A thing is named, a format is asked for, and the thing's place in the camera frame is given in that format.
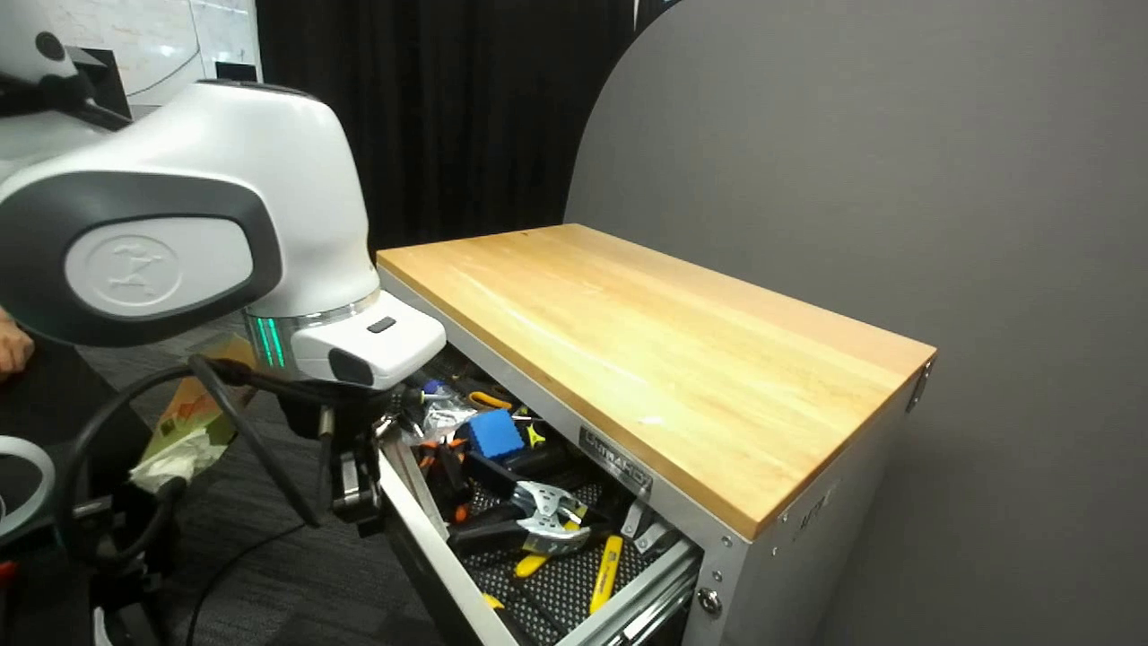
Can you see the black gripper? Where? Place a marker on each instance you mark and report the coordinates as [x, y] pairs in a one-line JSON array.
[[342, 415]]

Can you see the grey steel cabinet drawer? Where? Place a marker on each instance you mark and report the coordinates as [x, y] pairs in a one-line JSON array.
[[445, 559]]

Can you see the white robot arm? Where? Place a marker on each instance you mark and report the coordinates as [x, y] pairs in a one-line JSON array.
[[237, 156]]

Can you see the grey tool cabinet wooden top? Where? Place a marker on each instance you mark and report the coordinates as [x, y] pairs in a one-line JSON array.
[[656, 346]]

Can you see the person hand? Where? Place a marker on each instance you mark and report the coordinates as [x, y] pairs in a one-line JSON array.
[[13, 346]]

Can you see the clear plastic bag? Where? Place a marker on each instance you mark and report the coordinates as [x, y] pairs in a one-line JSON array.
[[434, 415]]

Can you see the blue ribbed block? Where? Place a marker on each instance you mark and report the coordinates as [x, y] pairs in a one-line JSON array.
[[491, 435]]

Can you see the tan cardboard piece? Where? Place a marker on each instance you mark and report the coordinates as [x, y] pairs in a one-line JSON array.
[[190, 417]]

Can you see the silver spring clamp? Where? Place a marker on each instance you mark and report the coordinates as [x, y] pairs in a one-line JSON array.
[[543, 509]]

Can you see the clear plastic tube loop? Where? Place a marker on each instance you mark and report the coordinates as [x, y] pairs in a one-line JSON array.
[[45, 487]]

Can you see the black trouser leg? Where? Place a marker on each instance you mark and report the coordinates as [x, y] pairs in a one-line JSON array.
[[38, 406]]

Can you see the black curtain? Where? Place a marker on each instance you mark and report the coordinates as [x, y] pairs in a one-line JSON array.
[[478, 96]]

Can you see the grey round backdrop panel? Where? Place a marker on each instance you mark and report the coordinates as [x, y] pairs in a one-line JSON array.
[[897, 145]]

